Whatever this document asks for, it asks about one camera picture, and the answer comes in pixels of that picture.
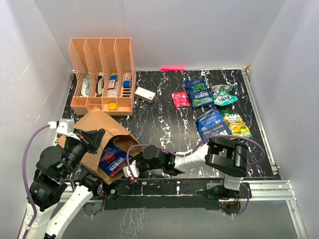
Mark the aluminium frame rail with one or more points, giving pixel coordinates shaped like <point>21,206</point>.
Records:
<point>270,213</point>

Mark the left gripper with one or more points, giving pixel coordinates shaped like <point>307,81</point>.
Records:
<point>91,138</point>

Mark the blue Burts chilli chips bag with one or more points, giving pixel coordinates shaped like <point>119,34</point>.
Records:
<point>112,160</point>

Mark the blue Kettle chips bag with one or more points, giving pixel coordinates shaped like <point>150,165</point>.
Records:
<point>210,123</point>

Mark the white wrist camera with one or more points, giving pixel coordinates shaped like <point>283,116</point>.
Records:
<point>63,127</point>
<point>131,172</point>

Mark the red blue small box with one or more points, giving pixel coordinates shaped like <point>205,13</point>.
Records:
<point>112,82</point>

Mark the teal red snack bag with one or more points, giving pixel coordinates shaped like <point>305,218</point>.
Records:
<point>221,96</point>

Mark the white blue tape dispenser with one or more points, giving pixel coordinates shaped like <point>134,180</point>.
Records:
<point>86,86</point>

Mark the white small cardboard box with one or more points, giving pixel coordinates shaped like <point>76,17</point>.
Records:
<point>144,94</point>

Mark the blue white small box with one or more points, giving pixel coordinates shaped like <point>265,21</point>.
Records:
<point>127,82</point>

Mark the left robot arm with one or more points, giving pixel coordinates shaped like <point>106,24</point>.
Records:
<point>55,164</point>

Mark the green snack packet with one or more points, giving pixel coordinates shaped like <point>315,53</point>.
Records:
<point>236,124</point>

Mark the orange plastic desk organizer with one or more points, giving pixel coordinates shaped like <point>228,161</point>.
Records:
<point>112,56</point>

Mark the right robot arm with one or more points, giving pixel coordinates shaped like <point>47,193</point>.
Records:
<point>225,155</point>

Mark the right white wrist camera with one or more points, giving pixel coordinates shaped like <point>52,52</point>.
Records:
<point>131,172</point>

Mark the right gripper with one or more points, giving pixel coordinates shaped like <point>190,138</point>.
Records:
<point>137,158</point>

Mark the black white stapler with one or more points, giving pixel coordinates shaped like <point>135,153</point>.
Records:
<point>100,84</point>

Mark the black base rail bar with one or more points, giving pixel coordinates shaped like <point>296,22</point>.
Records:
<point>160,193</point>

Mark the brown paper bag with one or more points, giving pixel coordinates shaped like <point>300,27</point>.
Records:
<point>97,119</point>

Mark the red snack packet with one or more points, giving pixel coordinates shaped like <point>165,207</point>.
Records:
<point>180,99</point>

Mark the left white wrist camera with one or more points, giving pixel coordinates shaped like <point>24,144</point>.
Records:
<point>63,127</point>

